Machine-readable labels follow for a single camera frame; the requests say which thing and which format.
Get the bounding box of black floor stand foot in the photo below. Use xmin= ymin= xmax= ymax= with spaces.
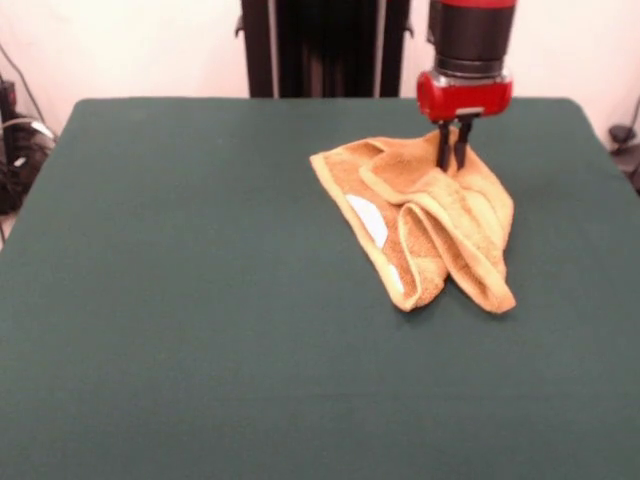
xmin=607 ymin=123 xmax=640 ymax=196

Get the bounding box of black cable bundle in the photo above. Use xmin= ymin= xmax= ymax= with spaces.
xmin=0 ymin=112 xmax=57 ymax=216

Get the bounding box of dark green table cloth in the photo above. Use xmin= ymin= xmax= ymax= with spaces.
xmin=0 ymin=96 xmax=640 ymax=480

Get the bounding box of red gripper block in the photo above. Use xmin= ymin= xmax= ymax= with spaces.
xmin=416 ymin=69 xmax=514 ymax=171

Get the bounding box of orange terry towel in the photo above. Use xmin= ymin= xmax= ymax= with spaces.
xmin=309 ymin=127 xmax=517 ymax=315

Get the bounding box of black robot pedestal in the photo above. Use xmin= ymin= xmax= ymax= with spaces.
xmin=234 ymin=0 xmax=434 ymax=100

